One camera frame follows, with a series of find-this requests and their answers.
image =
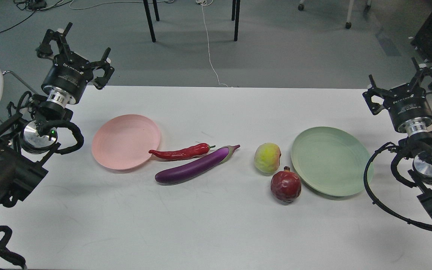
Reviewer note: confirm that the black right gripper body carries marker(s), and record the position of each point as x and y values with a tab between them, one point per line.
407	106

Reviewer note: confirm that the white caster chair base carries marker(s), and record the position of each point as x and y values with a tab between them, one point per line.
348	24

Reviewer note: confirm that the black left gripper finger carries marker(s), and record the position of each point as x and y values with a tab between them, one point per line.
45	51
103	64

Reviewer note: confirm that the purple eggplant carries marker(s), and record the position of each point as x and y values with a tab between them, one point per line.
195	168

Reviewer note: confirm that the red chili pepper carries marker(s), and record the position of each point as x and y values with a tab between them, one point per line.
183	154

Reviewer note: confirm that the green plate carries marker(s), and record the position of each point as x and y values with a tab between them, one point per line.
331	161

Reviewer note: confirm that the pink plate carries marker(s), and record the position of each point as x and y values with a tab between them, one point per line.
124	142

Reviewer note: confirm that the red pomegranate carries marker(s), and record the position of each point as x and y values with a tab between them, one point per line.
286	185

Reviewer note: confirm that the black table leg left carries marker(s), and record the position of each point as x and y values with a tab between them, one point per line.
149	17

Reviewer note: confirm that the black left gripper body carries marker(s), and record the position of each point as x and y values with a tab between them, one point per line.
68	75

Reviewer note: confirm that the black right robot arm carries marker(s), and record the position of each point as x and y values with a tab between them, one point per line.
412	163

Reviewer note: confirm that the black table leg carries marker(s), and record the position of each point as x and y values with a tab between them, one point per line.
235	16
149	17

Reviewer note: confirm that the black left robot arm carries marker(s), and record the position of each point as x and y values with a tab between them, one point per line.
39	125

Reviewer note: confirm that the black table leg right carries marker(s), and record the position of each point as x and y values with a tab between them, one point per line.
235	16

